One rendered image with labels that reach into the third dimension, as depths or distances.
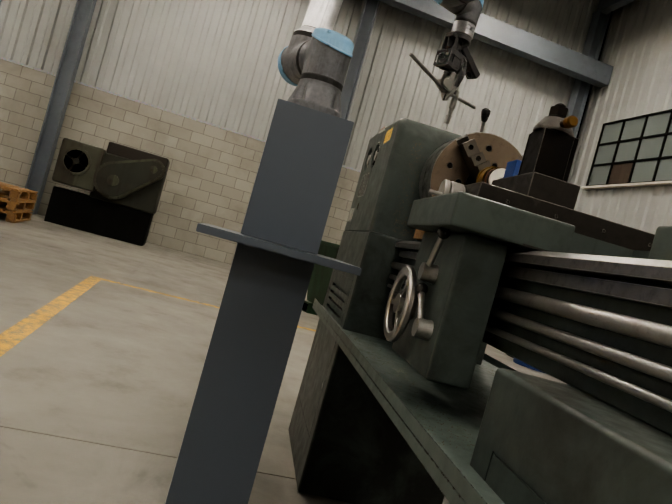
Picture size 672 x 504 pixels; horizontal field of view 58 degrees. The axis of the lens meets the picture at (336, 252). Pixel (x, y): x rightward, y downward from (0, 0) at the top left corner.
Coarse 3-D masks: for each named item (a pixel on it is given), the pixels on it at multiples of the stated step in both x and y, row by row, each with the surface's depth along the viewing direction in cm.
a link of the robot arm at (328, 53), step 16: (320, 32) 156; (336, 32) 156; (304, 48) 161; (320, 48) 156; (336, 48) 155; (352, 48) 160; (304, 64) 159; (320, 64) 155; (336, 64) 156; (336, 80) 157
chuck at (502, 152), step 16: (448, 144) 179; (480, 144) 180; (496, 144) 181; (512, 144) 182; (432, 160) 182; (448, 160) 179; (496, 160) 181; (512, 160) 182; (432, 176) 179; (448, 176) 179; (464, 176) 180
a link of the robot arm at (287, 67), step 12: (312, 0) 171; (324, 0) 169; (336, 0) 170; (312, 12) 169; (324, 12) 169; (336, 12) 172; (312, 24) 169; (324, 24) 169; (300, 36) 168; (288, 48) 170; (288, 60) 168; (288, 72) 170
